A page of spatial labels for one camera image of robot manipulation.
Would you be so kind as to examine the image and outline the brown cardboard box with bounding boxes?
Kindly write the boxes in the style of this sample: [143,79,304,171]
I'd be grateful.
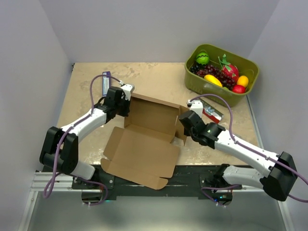
[101,93,188,190]

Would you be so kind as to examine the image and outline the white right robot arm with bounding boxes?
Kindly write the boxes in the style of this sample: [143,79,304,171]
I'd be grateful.
[179,110,297,201]

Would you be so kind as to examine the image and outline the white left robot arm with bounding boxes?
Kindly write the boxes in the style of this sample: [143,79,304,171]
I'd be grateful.
[39,84,134,189]

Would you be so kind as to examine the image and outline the red toothpaste box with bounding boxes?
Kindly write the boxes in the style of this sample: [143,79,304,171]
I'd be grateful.
[200,99,224,124]

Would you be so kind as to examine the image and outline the purple toothpaste box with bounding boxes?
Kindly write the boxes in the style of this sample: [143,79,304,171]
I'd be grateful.
[102,71,111,97]

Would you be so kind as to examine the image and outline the yellow toy banana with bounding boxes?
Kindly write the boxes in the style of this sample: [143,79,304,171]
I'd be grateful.
[204,74,223,87]

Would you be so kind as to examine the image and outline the red toy apple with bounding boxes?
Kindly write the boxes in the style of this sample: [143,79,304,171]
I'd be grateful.
[232,85,246,94]

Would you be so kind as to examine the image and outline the red toy grapes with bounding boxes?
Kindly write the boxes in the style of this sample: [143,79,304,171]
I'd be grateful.
[196,64,235,90]

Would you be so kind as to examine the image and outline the green plastic basket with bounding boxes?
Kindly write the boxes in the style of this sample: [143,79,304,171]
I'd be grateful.
[184,44,259,107]

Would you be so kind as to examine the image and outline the dark purple toy grapes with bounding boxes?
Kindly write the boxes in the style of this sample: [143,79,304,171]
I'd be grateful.
[189,64,202,74]

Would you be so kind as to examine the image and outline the yellow toy mango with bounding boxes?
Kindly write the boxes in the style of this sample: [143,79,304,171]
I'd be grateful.
[237,76,249,88]

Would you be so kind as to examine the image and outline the pink toy dragon fruit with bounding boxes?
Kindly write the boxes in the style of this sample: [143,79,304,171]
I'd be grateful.
[218,54,239,82]

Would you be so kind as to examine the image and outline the green toy watermelon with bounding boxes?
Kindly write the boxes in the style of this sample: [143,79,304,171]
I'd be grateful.
[195,52,210,65]

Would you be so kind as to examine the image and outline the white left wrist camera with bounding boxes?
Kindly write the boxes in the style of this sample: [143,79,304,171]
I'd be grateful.
[120,83,135,101]

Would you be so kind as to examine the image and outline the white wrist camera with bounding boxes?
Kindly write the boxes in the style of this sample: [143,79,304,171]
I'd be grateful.
[187,100,204,118]
[120,83,135,101]

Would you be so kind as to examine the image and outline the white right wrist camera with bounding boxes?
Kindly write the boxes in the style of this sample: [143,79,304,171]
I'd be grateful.
[187,100,204,118]

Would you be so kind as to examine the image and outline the black base frame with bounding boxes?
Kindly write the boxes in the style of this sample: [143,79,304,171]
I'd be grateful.
[42,164,251,202]

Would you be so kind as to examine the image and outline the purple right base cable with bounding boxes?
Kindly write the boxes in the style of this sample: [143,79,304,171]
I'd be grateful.
[200,183,241,207]

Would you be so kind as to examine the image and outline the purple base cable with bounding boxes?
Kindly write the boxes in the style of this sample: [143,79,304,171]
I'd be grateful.
[200,183,241,207]
[77,178,109,206]

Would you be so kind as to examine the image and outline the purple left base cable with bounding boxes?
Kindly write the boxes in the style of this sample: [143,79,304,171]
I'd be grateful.
[77,178,109,206]

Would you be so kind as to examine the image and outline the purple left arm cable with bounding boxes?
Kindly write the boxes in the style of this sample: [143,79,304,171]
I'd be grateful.
[42,74,123,199]

